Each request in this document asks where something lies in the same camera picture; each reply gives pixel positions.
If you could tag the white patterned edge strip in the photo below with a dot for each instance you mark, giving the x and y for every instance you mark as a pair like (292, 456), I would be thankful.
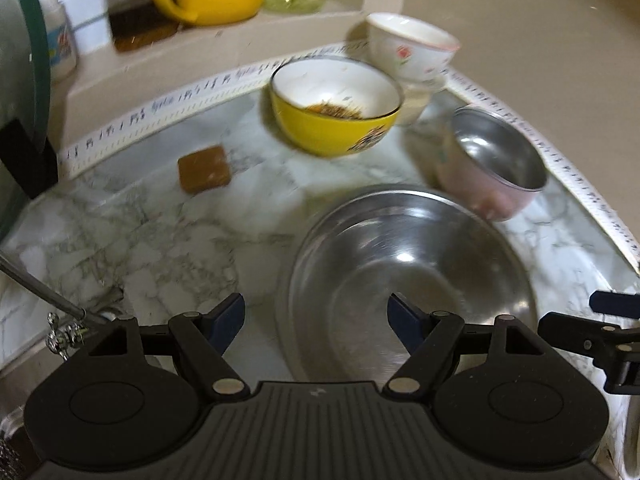
(200, 91)

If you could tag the white floral bowl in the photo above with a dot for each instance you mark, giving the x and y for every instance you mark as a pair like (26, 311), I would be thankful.
(400, 55)

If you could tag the pink steel-lined bowl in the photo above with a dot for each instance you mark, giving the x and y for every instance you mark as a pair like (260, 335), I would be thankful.
(500, 155)

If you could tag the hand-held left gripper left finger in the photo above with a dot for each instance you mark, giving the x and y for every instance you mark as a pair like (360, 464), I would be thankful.
(230, 319)

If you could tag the cream cup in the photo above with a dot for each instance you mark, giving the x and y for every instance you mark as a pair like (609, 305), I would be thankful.
(415, 105)

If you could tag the yellow bowl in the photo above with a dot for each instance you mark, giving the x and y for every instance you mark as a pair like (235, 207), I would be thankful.
(320, 130)

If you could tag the green rimmed glass lid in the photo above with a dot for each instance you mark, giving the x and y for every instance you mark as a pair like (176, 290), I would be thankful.
(20, 60)

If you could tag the metal faucet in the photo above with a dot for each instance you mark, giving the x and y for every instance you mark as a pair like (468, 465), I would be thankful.
(40, 287)

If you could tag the brown soap bar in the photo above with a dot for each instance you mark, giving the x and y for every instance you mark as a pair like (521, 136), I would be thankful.
(205, 170)

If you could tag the steel sink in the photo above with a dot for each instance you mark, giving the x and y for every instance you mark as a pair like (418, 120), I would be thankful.
(7, 400)

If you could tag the stainless steel bowl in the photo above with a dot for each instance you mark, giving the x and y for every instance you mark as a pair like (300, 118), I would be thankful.
(400, 260)

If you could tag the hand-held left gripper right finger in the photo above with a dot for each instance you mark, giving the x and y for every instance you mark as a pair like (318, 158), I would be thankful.
(402, 321)

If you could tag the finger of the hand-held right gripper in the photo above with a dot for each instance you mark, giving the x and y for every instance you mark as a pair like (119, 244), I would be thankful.
(575, 332)
(612, 302)

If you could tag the brown sauce jar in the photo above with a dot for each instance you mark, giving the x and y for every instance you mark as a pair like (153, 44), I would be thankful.
(135, 25)

